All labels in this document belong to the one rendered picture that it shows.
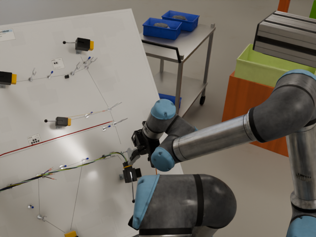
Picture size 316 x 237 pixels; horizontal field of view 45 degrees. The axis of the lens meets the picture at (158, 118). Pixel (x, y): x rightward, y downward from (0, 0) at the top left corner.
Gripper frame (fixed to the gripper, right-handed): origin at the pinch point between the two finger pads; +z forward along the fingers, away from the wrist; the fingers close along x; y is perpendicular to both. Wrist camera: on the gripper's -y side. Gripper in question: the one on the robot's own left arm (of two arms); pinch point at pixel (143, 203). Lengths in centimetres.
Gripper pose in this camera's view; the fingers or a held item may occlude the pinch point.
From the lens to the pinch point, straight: 153.4
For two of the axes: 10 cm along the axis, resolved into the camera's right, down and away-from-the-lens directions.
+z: -1.0, 1.1, 9.9
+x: -8.4, -5.5, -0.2
